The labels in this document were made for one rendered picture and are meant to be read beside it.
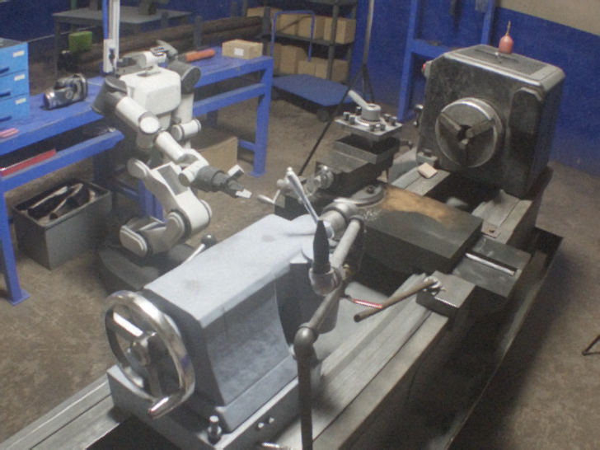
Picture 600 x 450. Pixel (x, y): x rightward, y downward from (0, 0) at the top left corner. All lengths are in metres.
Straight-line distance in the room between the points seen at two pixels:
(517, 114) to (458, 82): 0.29
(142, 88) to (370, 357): 1.53
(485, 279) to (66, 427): 1.20
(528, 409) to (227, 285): 1.88
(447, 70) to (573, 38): 3.30
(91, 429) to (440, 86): 1.85
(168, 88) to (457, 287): 1.49
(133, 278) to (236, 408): 1.82
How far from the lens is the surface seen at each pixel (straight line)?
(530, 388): 2.79
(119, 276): 2.86
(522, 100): 2.27
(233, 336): 1.05
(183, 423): 1.10
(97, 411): 1.28
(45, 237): 3.17
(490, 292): 1.70
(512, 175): 2.41
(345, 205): 1.41
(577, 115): 5.68
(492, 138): 2.17
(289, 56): 6.39
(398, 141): 2.01
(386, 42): 6.21
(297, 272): 1.15
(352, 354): 1.41
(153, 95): 2.51
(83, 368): 2.62
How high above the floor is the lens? 1.76
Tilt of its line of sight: 29 degrees down
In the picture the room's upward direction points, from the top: 6 degrees clockwise
